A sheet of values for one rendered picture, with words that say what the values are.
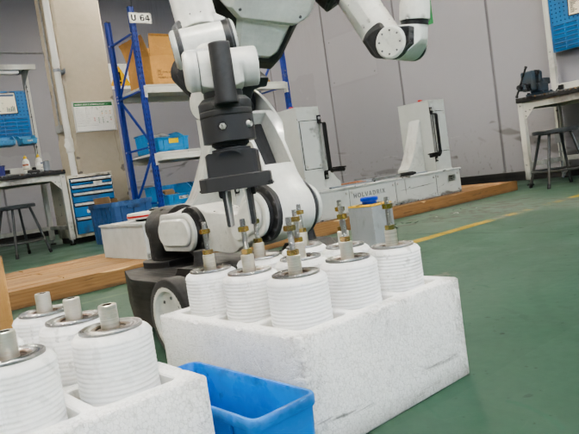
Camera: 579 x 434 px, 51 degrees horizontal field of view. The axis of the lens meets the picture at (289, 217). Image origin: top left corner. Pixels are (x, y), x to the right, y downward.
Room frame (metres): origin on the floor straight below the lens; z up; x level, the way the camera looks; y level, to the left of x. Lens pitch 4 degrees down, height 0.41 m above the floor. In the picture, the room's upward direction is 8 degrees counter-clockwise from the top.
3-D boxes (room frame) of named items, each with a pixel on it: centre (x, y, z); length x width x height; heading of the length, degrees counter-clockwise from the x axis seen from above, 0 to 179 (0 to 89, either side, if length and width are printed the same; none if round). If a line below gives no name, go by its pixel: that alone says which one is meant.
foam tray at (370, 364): (1.10, -0.01, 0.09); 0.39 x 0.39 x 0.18; 41
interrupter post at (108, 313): (0.73, 0.23, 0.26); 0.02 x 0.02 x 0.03
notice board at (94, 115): (7.21, 2.08, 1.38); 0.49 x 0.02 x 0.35; 129
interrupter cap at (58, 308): (0.92, 0.39, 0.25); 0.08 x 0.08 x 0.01
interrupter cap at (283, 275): (0.94, 0.00, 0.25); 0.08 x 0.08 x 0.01
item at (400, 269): (1.09, -0.18, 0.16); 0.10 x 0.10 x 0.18
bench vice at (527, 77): (5.20, -2.19, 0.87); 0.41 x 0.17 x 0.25; 129
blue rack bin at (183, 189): (6.34, 1.17, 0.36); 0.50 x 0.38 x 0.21; 40
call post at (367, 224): (1.35, -0.18, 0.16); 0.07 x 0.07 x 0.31; 41
